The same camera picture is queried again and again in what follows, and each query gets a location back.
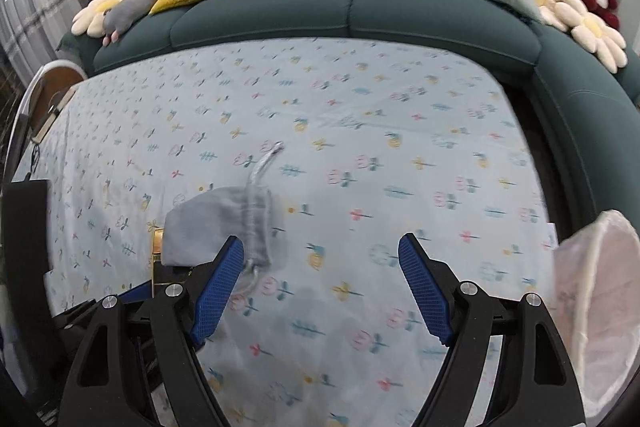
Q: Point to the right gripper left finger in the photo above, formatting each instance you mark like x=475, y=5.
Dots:
x=210, y=287

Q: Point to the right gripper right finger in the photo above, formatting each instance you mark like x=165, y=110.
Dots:
x=434, y=288

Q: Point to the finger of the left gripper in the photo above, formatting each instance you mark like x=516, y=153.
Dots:
x=137, y=293

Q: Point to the grey drawstring pouch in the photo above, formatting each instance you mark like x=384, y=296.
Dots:
x=195, y=230

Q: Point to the white lined trash bin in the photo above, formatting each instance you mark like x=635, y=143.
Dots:
x=596, y=308

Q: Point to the black gold box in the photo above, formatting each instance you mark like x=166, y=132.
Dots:
x=157, y=278

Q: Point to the floral light blue tablecloth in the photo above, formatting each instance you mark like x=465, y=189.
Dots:
x=380, y=140

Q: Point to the round wooden side chair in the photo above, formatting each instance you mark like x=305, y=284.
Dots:
x=41, y=101

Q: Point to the teal curved sofa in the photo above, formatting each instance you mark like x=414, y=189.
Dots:
x=590, y=117

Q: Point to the grey plush mouse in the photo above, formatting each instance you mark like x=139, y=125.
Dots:
x=118, y=21

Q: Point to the white flower pillow left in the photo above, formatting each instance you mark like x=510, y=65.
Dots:
x=89, y=21

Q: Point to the white flower pillow lower right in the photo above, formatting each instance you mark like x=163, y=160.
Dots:
x=593, y=34

